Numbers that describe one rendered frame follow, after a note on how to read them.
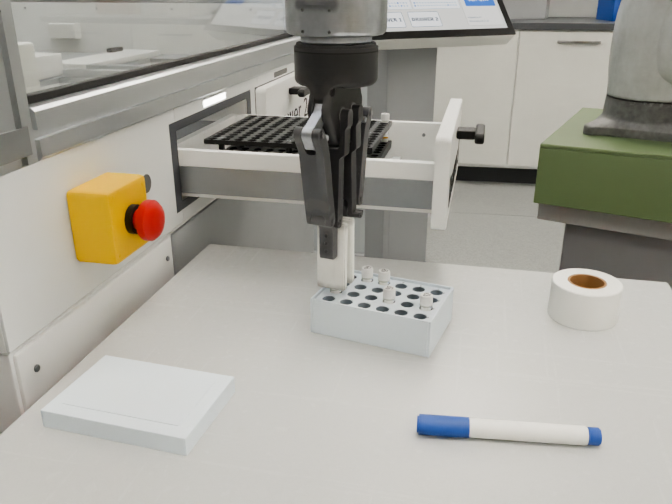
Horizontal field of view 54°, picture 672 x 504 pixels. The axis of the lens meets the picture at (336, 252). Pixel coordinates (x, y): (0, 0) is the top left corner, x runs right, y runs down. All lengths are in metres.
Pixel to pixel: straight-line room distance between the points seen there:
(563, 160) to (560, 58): 2.81
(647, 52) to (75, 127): 0.83
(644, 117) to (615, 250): 0.22
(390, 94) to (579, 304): 1.26
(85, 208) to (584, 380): 0.48
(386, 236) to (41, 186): 1.46
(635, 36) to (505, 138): 2.80
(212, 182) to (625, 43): 0.68
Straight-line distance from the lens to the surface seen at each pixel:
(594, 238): 1.19
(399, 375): 0.60
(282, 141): 0.86
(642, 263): 1.20
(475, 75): 3.84
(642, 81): 1.15
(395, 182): 0.78
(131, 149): 0.76
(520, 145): 3.93
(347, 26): 0.57
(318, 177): 0.58
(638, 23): 1.15
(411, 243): 2.04
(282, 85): 1.21
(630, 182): 1.08
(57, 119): 0.64
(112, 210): 0.64
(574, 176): 1.09
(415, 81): 1.91
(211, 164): 0.84
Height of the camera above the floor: 1.09
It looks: 22 degrees down
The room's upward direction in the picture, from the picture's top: straight up
